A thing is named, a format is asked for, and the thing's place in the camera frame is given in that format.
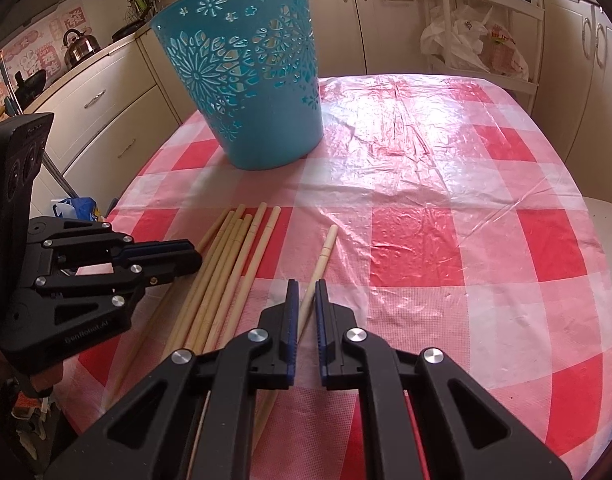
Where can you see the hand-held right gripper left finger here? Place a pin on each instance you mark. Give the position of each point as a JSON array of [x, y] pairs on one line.
[[292, 320]]

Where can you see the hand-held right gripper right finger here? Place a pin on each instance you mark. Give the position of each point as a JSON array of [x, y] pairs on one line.
[[322, 330]]

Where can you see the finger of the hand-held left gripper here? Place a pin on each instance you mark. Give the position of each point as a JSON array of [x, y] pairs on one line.
[[171, 267], [161, 248]]

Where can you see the pile of bamboo chopsticks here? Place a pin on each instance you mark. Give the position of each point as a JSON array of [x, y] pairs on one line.
[[236, 270]]

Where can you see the light bamboo chopstick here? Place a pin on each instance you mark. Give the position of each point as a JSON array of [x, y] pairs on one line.
[[322, 260]]

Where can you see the blue plastic cutout basket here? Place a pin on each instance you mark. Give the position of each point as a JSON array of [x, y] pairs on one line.
[[266, 125]]

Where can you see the blue white plastic bag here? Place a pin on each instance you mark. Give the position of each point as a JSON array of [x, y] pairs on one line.
[[78, 208]]

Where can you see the black wok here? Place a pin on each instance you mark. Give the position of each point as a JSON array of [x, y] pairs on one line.
[[28, 85]]

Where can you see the cream kitchen counter cabinet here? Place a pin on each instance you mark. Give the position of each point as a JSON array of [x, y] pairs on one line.
[[101, 105]]

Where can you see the steel kettle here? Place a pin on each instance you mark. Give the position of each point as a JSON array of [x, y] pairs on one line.
[[81, 47]]

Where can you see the black frying pan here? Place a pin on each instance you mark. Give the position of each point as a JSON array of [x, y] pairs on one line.
[[131, 31]]

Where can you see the red white checked tablecloth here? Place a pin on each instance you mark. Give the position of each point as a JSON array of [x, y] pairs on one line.
[[435, 185]]

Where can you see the cream tall cabinet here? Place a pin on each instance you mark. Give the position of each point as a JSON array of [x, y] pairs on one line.
[[370, 20]]

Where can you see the red patterned plastic bag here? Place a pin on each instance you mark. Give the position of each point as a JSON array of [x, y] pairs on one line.
[[505, 52]]

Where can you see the cream cabinet with doors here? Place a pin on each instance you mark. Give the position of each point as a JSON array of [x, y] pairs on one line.
[[580, 90]]

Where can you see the white trolley rack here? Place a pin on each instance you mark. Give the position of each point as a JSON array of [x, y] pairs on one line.
[[525, 10]]

